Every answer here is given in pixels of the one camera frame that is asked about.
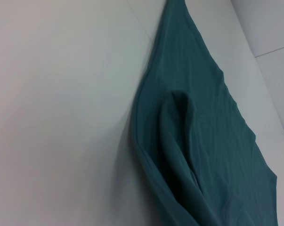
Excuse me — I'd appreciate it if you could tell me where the teal t-shirt with FREE print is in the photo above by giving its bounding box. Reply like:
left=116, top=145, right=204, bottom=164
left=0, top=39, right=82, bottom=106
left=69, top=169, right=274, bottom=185
left=131, top=0, right=278, bottom=226

